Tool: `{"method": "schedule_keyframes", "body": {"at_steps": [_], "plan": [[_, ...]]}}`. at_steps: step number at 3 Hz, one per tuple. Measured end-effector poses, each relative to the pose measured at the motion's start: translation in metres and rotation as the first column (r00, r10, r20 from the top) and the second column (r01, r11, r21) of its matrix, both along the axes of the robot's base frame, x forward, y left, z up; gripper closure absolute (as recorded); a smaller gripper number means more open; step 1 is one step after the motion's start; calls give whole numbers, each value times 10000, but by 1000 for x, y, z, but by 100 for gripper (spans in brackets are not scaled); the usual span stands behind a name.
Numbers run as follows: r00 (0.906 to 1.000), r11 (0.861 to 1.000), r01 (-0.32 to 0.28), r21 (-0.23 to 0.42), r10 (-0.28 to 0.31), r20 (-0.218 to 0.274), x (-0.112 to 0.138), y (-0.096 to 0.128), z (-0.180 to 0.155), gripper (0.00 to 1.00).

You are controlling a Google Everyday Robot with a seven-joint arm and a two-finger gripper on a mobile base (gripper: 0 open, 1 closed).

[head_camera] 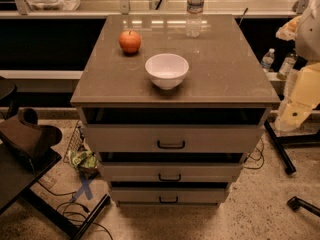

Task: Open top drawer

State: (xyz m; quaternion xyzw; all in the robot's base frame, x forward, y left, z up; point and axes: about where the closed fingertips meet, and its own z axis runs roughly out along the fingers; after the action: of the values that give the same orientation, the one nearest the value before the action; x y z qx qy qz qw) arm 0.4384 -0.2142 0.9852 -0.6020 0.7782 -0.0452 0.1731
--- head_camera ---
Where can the yellowish bottle on ledge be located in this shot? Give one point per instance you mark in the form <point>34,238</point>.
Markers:
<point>288,63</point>

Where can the blue tape cross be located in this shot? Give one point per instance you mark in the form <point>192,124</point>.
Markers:
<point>84,189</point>

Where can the grey middle drawer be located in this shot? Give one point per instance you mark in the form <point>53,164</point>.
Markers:
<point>169,172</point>

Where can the grey drawer cabinet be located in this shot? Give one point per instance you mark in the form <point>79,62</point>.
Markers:
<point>172,118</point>

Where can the grey drawer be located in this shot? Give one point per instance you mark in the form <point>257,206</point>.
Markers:
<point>169,196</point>
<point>187,139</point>
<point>169,172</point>

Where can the white bowl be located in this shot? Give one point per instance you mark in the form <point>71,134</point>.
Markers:
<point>167,70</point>

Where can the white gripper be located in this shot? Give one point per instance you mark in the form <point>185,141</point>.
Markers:
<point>308,37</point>

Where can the dark brown chair part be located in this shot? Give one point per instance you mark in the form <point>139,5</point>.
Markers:
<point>29,140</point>

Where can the green snack bag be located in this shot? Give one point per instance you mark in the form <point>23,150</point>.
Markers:
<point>83,162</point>

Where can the black caster leg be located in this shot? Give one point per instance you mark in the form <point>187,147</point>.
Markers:
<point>295,203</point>

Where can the clear water bottle on cabinet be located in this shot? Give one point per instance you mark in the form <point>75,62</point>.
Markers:
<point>194,17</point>

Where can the black desk left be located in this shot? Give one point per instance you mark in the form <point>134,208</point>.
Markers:
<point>15,182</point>

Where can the small water bottle on ledge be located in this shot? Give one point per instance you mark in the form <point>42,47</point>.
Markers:
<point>267,60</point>

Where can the wire basket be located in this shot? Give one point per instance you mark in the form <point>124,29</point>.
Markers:
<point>76,141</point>

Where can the grey top drawer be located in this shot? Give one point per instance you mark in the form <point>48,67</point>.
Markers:
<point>187,139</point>

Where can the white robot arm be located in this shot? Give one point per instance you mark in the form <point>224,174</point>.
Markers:
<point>307,41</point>

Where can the grey bottom drawer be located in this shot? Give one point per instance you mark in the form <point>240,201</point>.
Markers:
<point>169,196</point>

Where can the red apple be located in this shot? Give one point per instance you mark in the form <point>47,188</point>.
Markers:
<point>130,41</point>

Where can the black stand leg right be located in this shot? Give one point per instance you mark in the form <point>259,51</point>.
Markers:
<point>280,143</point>

